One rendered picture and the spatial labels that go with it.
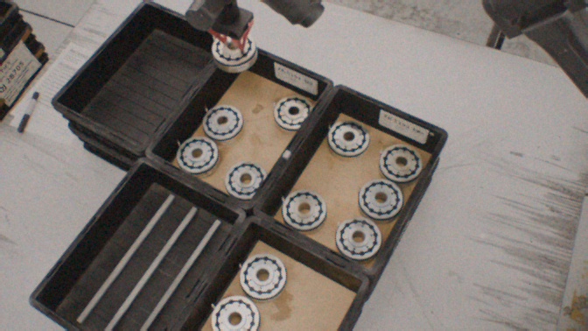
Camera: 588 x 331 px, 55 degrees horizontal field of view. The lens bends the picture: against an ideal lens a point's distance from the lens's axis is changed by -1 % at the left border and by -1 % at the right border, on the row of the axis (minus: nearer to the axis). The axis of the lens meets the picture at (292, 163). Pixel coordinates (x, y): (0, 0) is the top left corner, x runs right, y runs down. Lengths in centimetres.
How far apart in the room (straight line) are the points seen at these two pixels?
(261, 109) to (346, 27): 47
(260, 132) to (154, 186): 30
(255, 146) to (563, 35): 88
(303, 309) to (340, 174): 34
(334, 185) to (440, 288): 36
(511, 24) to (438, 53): 104
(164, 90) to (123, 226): 40
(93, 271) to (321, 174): 58
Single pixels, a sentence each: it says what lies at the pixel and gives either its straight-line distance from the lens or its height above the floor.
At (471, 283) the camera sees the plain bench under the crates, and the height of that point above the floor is 70.
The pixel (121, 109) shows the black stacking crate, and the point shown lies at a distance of 159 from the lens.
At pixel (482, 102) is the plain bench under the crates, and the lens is 172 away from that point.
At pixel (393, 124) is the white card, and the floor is 88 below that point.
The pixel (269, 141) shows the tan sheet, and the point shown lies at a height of 83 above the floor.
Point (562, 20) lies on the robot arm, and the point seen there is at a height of 156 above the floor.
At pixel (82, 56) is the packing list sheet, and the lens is 192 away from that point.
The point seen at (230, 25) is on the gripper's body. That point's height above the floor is 115.
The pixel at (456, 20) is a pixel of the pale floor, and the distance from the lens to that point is 287.
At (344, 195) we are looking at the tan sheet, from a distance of 137.
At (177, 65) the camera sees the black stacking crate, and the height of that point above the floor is 83.
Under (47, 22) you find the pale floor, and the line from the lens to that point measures 313.
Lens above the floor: 207
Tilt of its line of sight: 61 degrees down
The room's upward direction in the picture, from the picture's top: 6 degrees counter-clockwise
